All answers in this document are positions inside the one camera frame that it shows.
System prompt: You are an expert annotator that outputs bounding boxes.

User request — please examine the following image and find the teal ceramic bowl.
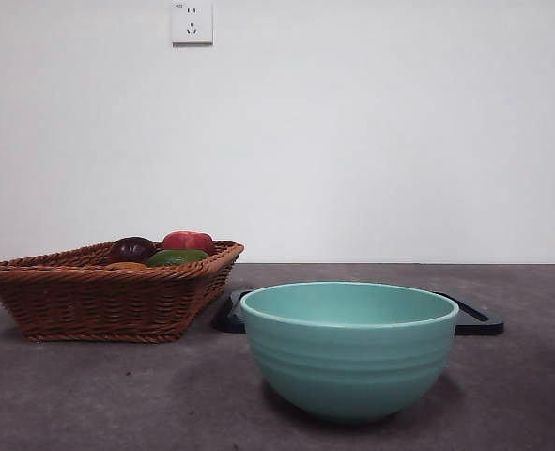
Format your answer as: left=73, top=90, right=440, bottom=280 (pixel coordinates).
left=239, top=281, right=460, bottom=427

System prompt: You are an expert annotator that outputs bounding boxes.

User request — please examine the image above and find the red apple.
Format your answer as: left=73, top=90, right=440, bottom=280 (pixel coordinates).
left=161, top=229, right=216, bottom=257

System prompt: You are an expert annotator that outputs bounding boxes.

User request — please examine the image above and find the green avocado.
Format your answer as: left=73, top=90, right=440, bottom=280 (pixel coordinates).
left=145, top=248, right=211, bottom=268

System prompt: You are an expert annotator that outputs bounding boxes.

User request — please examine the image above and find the dark purple fruit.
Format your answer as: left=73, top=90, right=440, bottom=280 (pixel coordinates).
left=109, top=236, right=157, bottom=265

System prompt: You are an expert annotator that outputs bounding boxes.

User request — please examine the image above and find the brown wicker basket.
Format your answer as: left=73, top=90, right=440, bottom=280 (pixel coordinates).
left=0, top=240, right=245, bottom=344

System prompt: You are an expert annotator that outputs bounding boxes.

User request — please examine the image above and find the dark rectangular tray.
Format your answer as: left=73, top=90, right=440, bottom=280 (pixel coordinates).
left=212, top=289, right=504, bottom=337

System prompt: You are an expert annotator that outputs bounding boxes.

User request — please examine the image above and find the white wall socket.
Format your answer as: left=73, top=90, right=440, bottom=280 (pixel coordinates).
left=171, top=2, right=214, bottom=47

